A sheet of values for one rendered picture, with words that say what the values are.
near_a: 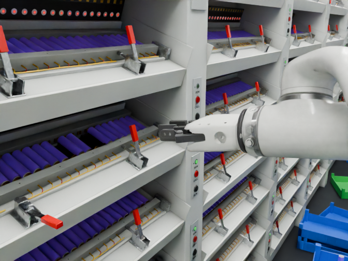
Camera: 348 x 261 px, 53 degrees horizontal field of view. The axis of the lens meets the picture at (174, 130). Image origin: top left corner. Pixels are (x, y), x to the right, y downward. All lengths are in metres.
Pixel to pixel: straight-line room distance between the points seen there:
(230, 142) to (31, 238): 0.34
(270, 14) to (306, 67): 0.96
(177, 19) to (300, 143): 0.43
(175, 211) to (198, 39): 0.45
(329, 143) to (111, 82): 0.36
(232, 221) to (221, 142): 0.78
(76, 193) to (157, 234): 0.30
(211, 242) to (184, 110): 0.53
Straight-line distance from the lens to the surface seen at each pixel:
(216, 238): 1.24
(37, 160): 0.69
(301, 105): 0.54
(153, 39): 0.87
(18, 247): 0.59
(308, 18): 2.16
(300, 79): 0.55
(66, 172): 0.68
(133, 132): 0.74
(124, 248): 0.84
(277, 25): 1.47
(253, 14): 1.51
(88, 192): 0.66
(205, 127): 0.58
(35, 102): 0.54
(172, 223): 0.94
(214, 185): 1.13
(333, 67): 0.48
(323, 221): 2.38
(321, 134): 0.53
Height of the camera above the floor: 1.25
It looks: 17 degrees down
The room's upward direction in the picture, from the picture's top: straight up
